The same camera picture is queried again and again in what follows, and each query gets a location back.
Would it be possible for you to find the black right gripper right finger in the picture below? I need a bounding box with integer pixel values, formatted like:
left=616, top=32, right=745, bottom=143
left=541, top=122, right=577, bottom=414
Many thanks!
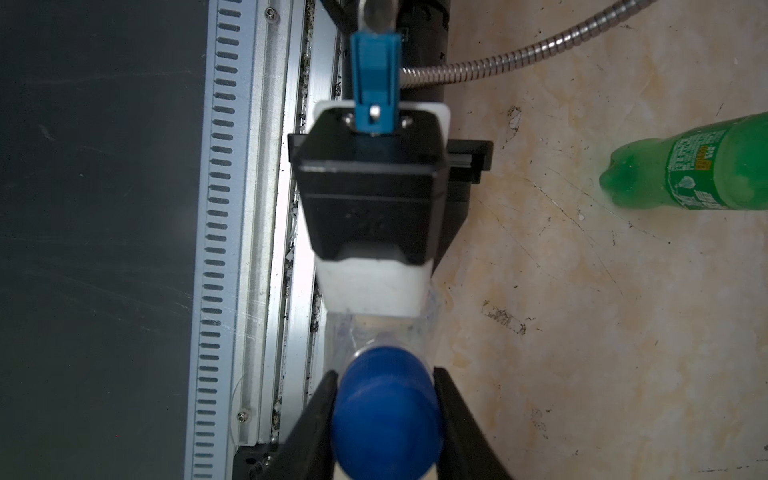
left=433, top=367, right=513, bottom=480

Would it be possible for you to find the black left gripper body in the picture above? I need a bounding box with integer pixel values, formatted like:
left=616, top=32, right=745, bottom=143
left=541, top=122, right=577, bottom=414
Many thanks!
left=287, top=133, right=495, bottom=271

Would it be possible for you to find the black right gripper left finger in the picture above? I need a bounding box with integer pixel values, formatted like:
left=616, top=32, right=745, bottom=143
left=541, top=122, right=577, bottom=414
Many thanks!
left=256, top=371, right=338, bottom=480

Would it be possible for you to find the blue bottle cap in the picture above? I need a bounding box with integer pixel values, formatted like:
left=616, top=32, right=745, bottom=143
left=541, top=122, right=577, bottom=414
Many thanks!
left=331, top=346, right=443, bottom=479

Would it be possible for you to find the clear small water bottle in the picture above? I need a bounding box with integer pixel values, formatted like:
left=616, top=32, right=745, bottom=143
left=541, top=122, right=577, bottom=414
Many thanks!
left=323, top=290, right=443, bottom=376

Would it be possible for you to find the green plastic soda bottle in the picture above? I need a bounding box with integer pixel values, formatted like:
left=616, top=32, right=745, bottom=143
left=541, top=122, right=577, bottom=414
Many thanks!
left=599, top=113, right=767, bottom=211

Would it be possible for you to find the left metal flex conduit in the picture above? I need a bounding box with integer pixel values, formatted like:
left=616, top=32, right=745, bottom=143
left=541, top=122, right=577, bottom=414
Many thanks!
left=400, top=0, right=656, bottom=90

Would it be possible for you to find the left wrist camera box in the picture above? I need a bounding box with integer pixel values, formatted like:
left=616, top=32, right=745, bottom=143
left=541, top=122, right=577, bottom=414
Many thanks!
left=293, top=29, right=452, bottom=319

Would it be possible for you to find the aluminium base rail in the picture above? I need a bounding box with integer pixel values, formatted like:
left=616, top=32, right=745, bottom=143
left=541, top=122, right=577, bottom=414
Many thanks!
left=184, top=1, right=339, bottom=479

